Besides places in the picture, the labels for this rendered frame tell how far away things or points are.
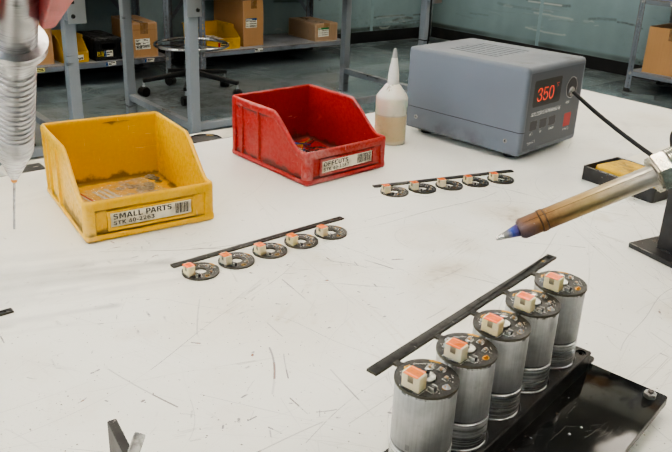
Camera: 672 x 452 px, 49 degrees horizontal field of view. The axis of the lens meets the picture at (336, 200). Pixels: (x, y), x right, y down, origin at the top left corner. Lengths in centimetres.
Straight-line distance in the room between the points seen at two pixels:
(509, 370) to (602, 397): 7
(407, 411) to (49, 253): 32
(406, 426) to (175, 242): 30
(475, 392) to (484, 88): 49
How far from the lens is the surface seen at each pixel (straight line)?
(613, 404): 39
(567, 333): 38
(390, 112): 77
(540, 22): 599
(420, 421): 29
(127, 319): 45
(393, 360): 30
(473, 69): 77
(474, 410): 31
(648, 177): 29
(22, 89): 21
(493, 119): 76
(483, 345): 31
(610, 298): 51
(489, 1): 629
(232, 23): 508
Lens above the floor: 98
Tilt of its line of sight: 21 degrees down
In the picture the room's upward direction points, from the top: 2 degrees clockwise
